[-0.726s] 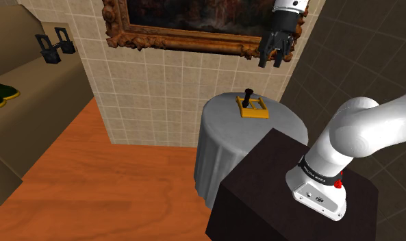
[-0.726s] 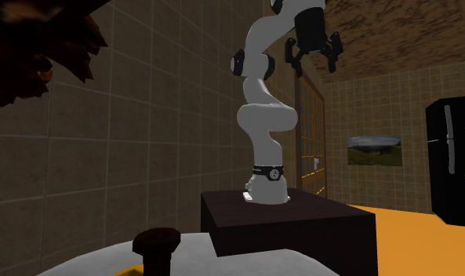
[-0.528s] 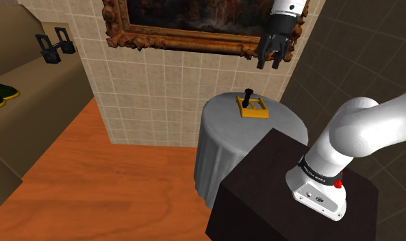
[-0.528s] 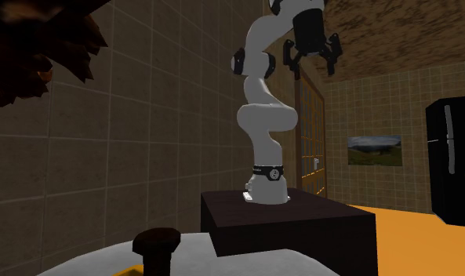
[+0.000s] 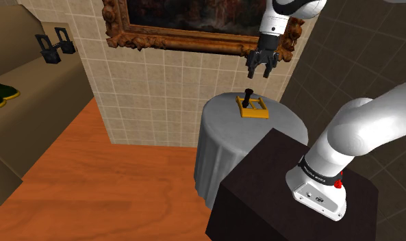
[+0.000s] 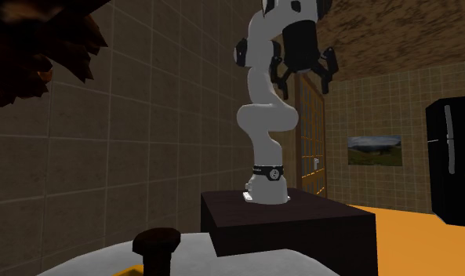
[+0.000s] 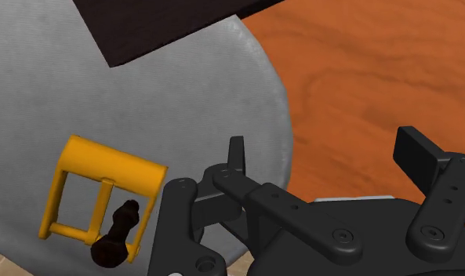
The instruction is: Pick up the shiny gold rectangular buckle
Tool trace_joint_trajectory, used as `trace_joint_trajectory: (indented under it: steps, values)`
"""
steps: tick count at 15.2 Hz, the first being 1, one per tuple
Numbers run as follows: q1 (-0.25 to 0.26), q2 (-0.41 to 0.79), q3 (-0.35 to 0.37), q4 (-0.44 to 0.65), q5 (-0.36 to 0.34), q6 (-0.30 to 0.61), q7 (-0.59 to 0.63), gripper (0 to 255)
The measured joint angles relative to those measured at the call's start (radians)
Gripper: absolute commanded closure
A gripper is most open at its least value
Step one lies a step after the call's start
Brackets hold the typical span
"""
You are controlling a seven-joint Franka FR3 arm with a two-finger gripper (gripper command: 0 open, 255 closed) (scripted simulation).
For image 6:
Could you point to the yellow object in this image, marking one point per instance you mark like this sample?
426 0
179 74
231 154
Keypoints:
131 271

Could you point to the dark brown leafy plant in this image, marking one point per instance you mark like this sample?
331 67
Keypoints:
29 49

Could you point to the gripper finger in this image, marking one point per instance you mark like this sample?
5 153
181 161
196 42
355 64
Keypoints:
282 85
327 79

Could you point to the dark brown capped cylinder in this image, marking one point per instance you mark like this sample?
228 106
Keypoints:
156 246

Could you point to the landscape wall picture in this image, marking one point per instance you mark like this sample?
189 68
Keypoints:
374 151

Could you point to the black refrigerator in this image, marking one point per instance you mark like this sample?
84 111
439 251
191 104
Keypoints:
459 183

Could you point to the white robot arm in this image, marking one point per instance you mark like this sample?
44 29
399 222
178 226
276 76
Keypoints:
263 126

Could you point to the wooden door with glass panes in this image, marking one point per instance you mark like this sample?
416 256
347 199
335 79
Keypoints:
311 134

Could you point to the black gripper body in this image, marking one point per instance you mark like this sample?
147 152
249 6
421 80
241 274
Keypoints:
301 46

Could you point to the dark robot stand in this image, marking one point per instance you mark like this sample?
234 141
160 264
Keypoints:
293 225

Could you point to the white rounded fixture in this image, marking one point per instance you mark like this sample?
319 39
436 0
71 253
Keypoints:
201 262

